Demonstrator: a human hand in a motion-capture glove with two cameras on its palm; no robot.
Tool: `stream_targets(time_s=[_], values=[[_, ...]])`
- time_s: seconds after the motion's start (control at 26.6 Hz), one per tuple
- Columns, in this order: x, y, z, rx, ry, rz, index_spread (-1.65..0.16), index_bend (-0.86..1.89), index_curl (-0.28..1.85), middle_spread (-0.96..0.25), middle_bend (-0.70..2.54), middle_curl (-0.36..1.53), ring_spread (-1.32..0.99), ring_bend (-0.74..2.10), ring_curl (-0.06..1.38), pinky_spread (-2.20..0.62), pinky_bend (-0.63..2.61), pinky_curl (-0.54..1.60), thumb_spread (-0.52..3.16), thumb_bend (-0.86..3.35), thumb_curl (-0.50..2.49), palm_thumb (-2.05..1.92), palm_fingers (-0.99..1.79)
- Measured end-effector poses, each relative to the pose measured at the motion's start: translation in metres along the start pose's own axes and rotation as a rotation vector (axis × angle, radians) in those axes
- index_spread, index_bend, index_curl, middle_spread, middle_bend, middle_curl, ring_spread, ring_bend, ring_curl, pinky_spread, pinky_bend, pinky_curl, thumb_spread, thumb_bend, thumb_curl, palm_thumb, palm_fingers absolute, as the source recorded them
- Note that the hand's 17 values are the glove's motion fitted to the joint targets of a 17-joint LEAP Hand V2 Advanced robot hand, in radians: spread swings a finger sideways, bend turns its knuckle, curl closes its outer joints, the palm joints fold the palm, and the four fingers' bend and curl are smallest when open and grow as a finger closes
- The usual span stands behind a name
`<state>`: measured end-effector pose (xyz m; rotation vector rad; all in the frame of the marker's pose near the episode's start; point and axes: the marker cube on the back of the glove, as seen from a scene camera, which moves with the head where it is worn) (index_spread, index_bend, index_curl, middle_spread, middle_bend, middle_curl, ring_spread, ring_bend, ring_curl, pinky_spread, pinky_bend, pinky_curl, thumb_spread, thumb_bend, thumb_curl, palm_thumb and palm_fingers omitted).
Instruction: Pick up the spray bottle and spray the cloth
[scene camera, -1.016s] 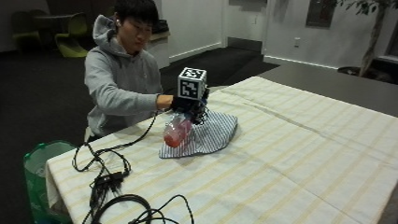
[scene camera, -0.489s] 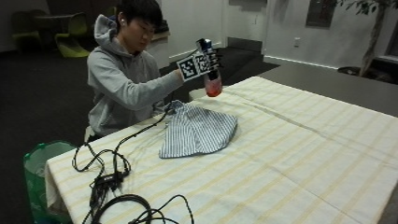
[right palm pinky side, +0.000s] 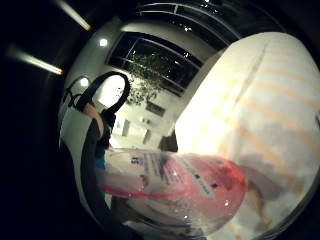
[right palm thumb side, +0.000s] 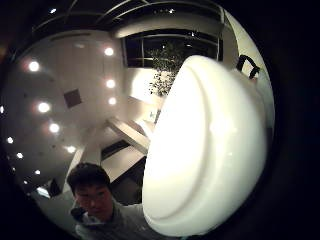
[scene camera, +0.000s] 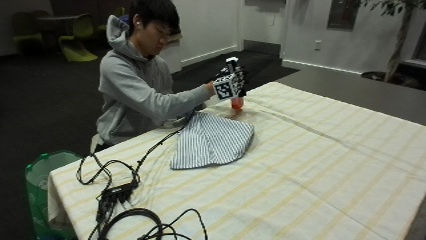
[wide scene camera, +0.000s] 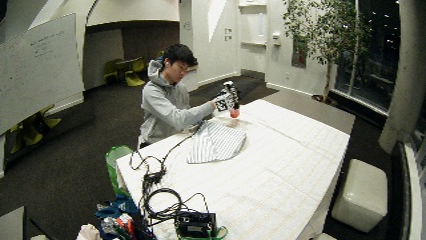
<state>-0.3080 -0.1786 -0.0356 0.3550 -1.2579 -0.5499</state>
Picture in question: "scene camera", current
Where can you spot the cream yellow striped tablecloth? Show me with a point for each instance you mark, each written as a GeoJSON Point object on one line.
{"type": "Point", "coordinates": [301, 166]}

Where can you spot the dark wall panel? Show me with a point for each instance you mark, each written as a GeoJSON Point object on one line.
{"type": "Point", "coordinates": [344, 13]}

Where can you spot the green lounge chair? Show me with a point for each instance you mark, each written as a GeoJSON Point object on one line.
{"type": "Point", "coordinates": [78, 43]}
{"type": "Point", "coordinates": [27, 31]}

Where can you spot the white marker cube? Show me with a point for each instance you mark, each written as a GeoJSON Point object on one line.
{"type": "Point", "coordinates": [226, 87]}

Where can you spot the orange bottle with white cap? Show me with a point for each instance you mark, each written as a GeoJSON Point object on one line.
{"type": "Point", "coordinates": [238, 104]}

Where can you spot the dark round table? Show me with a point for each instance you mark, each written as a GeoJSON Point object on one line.
{"type": "Point", "coordinates": [55, 20]}

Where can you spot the white chair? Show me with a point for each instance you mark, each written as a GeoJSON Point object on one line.
{"type": "Point", "coordinates": [96, 141]}

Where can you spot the blue white striped cloth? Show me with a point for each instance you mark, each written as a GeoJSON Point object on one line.
{"type": "Point", "coordinates": [214, 141]}

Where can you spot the dark plant pot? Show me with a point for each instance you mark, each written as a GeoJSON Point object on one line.
{"type": "Point", "coordinates": [391, 78]}

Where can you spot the green bag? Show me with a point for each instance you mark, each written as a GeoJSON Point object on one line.
{"type": "Point", "coordinates": [38, 186]}

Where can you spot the black hub box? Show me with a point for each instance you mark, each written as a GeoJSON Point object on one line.
{"type": "Point", "coordinates": [119, 191]}

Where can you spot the white wall outlet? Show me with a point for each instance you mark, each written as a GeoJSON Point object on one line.
{"type": "Point", "coordinates": [317, 45]}

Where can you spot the indoor tree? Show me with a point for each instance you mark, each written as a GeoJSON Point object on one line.
{"type": "Point", "coordinates": [400, 36]}

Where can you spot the white earbud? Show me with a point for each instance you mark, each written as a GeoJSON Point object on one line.
{"type": "Point", "coordinates": [138, 23]}

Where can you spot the the person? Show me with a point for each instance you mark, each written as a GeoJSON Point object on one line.
{"type": "Point", "coordinates": [134, 86]}

